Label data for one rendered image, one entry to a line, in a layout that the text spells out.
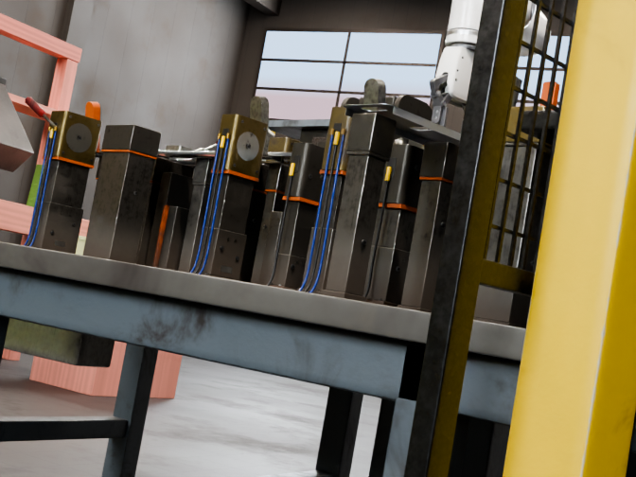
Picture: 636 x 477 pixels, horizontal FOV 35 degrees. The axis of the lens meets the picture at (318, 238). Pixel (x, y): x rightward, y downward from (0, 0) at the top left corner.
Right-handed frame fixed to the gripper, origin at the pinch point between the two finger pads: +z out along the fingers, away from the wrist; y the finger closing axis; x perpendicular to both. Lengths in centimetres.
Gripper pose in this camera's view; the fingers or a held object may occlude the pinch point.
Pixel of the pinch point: (452, 129)
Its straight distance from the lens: 198.1
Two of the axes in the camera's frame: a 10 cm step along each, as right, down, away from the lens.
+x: 7.0, 0.8, -7.1
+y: -7.0, -1.6, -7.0
